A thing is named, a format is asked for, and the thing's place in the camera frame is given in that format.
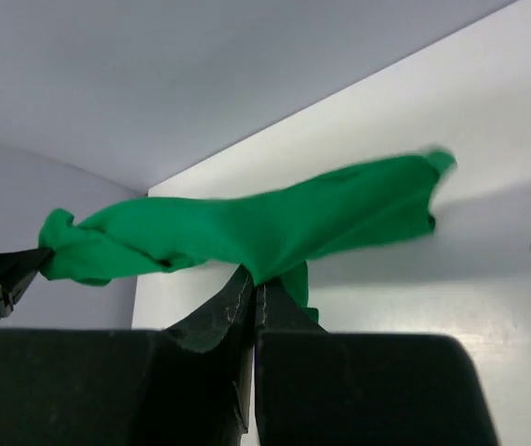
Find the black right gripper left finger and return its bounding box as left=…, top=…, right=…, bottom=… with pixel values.
left=0, top=269, right=251, bottom=445

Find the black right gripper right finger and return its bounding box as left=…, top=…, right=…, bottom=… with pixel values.
left=255, top=280, right=498, bottom=445

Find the green t shirt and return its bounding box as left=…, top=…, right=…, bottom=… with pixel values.
left=38, top=147, right=456, bottom=308

